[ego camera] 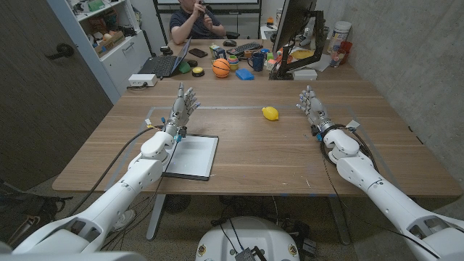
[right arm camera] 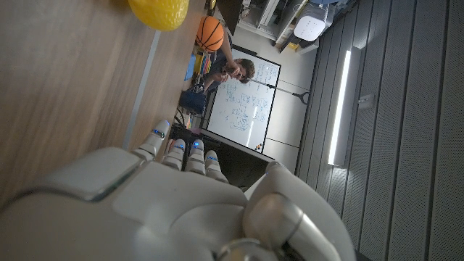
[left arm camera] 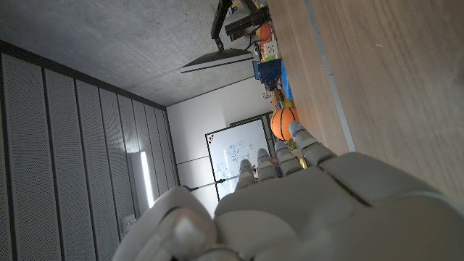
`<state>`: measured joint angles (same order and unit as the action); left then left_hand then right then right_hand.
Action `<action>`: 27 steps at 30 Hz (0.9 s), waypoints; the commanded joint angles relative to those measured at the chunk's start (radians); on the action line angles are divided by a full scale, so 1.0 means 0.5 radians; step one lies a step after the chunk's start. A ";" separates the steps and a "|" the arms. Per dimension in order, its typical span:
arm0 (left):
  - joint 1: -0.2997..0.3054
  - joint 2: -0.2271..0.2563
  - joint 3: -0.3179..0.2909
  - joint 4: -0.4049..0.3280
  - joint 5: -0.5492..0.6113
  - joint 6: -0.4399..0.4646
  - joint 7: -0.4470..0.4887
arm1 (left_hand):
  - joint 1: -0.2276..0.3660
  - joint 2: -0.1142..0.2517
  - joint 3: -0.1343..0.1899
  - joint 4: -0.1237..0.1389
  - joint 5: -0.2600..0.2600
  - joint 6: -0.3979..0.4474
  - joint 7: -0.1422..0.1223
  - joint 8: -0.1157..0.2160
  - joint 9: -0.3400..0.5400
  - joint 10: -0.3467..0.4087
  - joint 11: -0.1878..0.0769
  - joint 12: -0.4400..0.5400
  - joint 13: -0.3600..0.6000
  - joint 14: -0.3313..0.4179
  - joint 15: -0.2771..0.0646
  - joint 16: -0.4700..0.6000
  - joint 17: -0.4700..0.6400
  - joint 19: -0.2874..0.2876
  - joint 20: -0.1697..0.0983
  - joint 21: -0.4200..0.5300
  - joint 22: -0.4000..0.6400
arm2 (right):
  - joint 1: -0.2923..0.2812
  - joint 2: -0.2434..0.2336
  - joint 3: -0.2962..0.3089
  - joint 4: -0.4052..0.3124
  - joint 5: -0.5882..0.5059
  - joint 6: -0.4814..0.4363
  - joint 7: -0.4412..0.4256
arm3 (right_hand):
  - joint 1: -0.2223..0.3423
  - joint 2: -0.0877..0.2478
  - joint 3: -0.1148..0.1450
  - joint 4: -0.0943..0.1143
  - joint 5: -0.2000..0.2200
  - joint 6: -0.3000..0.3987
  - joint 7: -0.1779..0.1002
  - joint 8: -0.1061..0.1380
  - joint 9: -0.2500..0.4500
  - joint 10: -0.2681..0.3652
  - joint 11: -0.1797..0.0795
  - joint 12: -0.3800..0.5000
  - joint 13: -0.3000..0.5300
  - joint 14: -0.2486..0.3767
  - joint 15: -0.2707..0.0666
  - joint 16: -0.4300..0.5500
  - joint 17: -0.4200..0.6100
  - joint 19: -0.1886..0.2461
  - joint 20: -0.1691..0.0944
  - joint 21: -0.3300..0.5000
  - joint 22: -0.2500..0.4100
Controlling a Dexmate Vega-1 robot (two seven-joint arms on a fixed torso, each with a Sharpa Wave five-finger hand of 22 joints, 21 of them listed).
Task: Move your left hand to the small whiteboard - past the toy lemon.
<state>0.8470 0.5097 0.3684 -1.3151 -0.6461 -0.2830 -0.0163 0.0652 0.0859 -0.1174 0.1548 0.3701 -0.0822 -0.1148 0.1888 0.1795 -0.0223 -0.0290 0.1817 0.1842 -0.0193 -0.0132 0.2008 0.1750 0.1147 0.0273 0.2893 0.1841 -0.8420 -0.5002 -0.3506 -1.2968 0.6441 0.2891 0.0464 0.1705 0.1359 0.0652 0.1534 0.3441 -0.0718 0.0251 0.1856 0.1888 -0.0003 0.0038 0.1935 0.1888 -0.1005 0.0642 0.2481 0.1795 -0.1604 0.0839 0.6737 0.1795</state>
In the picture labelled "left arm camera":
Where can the white ceiling sensor box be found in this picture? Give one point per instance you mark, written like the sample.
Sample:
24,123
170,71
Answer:
129,222

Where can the orange mini basketball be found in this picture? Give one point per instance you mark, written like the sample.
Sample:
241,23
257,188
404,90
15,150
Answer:
282,123

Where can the large wall whiteboard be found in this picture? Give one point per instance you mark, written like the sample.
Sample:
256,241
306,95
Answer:
235,152

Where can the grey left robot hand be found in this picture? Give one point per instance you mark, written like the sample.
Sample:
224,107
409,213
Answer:
311,217

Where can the blue flat block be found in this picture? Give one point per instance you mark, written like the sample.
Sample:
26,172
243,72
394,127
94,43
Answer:
286,81

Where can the black computer monitor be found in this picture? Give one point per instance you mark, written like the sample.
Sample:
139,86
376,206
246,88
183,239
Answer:
221,58

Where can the dark blue mug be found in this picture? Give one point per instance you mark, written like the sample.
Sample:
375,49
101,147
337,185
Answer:
268,71

